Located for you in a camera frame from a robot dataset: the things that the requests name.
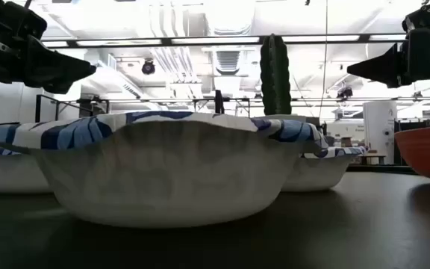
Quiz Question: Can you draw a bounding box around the black metal railing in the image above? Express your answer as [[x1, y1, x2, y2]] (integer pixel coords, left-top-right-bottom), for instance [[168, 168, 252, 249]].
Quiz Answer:
[[34, 93, 108, 123]]

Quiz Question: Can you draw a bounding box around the thin hanging cable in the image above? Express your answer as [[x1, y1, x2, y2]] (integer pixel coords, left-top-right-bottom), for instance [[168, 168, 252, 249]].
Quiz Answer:
[[318, 0, 328, 120]]

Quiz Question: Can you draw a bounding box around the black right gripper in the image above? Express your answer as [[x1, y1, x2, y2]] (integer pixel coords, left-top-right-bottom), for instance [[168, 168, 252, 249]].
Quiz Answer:
[[346, 28, 430, 89]]

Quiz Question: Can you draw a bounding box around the low wooden bench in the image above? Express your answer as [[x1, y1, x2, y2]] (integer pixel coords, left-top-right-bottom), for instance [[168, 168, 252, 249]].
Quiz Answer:
[[356, 153, 387, 165]]

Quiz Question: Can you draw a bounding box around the tall green cactus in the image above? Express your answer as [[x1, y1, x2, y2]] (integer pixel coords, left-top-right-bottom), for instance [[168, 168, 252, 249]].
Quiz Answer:
[[259, 33, 293, 116]]

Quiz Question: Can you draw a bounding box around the paper bowl blue leaf print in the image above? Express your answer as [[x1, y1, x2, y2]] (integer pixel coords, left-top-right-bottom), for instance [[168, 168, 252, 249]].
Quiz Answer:
[[0, 110, 330, 229], [0, 143, 54, 194], [280, 145, 370, 193]]

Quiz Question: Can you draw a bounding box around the orange ribbed bowl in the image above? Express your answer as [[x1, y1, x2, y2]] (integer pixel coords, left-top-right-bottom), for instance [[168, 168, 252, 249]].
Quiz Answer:
[[393, 124, 430, 185]]

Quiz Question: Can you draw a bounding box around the black frame beam with lights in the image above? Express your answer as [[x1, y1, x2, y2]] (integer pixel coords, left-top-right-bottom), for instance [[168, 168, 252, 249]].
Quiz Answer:
[[39, 34, 410, 48]]

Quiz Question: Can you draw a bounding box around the black upright post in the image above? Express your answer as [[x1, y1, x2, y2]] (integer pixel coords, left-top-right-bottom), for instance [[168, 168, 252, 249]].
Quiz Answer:
[[214, 89, 225, 115]]

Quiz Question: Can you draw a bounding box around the white plant pot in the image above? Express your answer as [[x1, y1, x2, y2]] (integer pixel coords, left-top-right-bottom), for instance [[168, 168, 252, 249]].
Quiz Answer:
[[254, 114, 308, 123]]

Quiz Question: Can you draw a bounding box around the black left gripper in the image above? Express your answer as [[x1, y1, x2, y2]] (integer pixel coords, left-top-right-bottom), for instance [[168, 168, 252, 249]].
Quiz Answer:
[[0, 0, 97, 95]]

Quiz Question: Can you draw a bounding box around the white cabinet column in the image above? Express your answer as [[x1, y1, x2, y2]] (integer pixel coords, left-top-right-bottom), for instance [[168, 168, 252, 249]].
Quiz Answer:
[[363, 100, 398, 165]]

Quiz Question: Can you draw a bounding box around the black ceiling spotlight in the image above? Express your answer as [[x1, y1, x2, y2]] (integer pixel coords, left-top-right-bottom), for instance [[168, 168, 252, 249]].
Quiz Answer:
[[141, 59, 156, 75], [336, 87, 354, 101]]

